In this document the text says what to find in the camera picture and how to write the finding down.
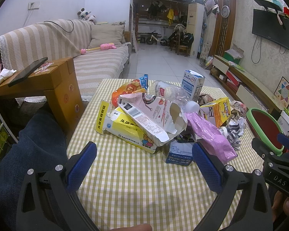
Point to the yellow medicine box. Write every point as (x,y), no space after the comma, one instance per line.
(118,123)

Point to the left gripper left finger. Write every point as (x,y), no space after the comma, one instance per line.
(49,201)

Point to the person's leg in jeans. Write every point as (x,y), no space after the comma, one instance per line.
(41,146)

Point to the chinese checkers board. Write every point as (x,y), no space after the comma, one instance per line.
(282,93)

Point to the dark brown cigarette box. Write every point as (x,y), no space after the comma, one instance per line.
(204,99)

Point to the newspaper ball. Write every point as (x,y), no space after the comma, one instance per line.
(238,109)

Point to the white balance bike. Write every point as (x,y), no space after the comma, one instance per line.
(154,38)

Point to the green checkered tablecloth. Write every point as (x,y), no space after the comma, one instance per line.
(127,186)

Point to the red bin with green rim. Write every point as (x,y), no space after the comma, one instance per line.
(264,126)

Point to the crumpled grey paper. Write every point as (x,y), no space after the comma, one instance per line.
(233,131)

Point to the yellow drink carton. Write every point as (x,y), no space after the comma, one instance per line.
(216,112)

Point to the pink torn carton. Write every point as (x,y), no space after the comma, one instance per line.
(161,119)

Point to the wooden side table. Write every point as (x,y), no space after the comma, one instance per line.
(59,85)

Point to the beige sofa pillow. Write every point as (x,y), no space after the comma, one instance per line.
(107,33)

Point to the person's left hand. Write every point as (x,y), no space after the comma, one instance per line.
(140,227)

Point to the wooden chair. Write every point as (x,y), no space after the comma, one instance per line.
(181,42)

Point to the person's right hand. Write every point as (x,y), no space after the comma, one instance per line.
(280,205)

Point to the pink plastic bag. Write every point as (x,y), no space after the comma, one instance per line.
(211,138)

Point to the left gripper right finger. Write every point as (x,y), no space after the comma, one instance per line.
(254,208)

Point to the clear plastic bottle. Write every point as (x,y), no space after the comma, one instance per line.
(176,95)

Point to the orange snack bag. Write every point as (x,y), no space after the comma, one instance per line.
(134,86)

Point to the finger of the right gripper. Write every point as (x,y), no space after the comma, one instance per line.
(283,139)
(263,151)

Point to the blue white milk carton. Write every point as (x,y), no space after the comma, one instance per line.
(192,83)

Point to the pink toy wand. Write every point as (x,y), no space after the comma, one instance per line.
(102,47)

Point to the striped beige sofa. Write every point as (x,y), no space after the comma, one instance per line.
(62,39)

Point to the panda plush toy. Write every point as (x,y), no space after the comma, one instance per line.
(83,14)

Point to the wall mounted television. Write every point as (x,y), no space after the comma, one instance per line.
(271,26)

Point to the round wall clock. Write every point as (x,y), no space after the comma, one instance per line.
(225,11)

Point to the white air conditioner tower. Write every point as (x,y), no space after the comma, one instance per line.
(194,25)

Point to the wooden tv cabinet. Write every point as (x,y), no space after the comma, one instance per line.
(244,87)

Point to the green box with papers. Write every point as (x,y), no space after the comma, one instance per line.
(234,54)

